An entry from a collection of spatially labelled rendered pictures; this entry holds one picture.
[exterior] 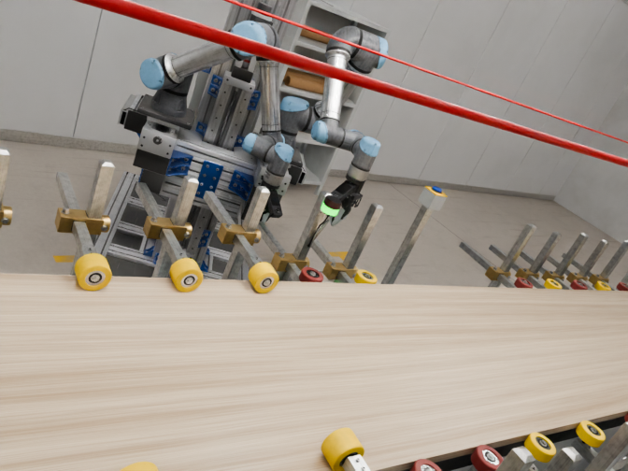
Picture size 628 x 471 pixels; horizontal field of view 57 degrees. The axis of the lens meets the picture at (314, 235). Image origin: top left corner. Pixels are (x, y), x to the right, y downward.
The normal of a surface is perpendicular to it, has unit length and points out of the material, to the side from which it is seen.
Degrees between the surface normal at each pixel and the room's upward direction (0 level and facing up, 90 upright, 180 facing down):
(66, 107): 90
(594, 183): 90
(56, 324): 0
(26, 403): 0
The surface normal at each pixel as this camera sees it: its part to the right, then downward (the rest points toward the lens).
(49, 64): 0.55, 0.55
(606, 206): -0.74, -0.01
